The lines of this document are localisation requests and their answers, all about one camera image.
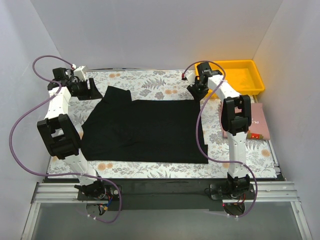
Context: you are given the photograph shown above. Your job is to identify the purple cable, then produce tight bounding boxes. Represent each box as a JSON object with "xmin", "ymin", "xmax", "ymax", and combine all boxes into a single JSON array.
[
  {"xmin": 182, "ymin": 60, "xmax": 258, "ymax": 219},
  {"xmin": 9, "ymin": 55, "xmax": 123, "ymax": 224}
]

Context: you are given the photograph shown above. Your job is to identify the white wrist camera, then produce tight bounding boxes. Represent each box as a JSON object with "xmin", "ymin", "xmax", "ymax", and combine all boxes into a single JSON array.
[
  {"xmin": 73, "ymin": 65, "xmax": 88, "ymax": 81},
  {"xmin": 181, "ymin": 71, "xmax": 196, "ymax": 86}
]

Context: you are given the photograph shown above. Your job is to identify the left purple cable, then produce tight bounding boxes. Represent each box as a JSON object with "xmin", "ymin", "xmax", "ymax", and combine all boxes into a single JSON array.
[{"xmin": 9, "ymin": 55, "xmax": 123, "ymax": 224}]

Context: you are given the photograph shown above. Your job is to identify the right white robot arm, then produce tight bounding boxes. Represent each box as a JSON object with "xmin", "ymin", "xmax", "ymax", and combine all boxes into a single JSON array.
[{"xmin": 181, "ymin": 60, "xmax": 252, "ymax": 199}]

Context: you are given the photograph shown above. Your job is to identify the folded pink t shirt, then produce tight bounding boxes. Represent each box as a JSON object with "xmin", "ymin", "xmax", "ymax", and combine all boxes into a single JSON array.
[{"xmin": 219, "ymin": 102, "xmax": 271, "ymax": 141}]

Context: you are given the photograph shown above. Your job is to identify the floral table mat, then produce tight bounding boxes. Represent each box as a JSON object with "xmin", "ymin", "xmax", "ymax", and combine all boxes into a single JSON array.
[{"xmin": 87, "ymin": 70, "xmax": 279, "ymax": 179}]

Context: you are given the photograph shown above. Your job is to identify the aluminium frame rail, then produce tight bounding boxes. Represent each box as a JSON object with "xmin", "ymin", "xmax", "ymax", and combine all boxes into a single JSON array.
[{"xmin": 31, "ymin": 181, "xmax": 300, "ymax": 203}]

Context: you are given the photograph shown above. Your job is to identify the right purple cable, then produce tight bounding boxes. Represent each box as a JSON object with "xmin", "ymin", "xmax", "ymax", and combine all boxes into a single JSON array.
[{"xmin": 182, "ymin": 60, "xmax": 258, "ymax": 219}]

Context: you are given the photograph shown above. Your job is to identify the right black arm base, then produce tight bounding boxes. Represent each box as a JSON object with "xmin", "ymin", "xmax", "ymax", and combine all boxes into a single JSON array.
[{"xmin": 208, "ymin": 184, "xmax": 255, "ymax": 200}]

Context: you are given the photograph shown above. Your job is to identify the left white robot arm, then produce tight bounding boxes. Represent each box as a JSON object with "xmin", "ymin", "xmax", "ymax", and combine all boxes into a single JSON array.
[{"xmin": 37, "ymin": 66, "xmax": 107, "ymax": 200}]

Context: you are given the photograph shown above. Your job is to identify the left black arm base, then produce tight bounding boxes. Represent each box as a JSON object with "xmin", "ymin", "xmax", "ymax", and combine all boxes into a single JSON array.
[{"xmin": 74, "ymin": 184, "xmax": 122, "ymax": 201}]

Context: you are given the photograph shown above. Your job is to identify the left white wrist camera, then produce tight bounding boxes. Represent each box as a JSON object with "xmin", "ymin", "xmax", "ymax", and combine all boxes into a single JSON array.
[{"xmin": 73, "ymin": 65, "xmax": 88, "ymax": 81}]

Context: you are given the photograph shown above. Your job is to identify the yellow plastic tray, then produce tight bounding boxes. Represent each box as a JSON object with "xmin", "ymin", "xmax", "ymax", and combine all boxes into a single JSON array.
[{"xmin": 194, "ymin": 59, "xmax": 266, "ymax": 97}]

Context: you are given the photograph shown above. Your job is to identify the black t shirt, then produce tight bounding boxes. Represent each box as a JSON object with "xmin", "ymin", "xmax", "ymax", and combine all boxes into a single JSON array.
[{"xmin": 81, "ymin": 86, "xmax": 209, "ymax": 164}]

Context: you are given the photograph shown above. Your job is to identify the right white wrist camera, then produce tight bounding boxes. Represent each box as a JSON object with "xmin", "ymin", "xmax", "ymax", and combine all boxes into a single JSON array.
[{"xmin": 181, "ymin": 71, "xmax": 196, "ymax": 86}]

